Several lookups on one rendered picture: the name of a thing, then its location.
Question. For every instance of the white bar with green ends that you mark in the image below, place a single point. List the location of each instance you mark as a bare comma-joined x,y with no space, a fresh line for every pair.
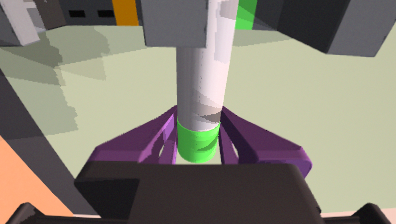
201,79

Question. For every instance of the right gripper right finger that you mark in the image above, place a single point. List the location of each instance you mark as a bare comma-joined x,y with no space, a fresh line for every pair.
256,145

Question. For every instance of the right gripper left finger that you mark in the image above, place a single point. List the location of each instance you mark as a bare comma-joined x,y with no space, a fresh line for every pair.
143,143

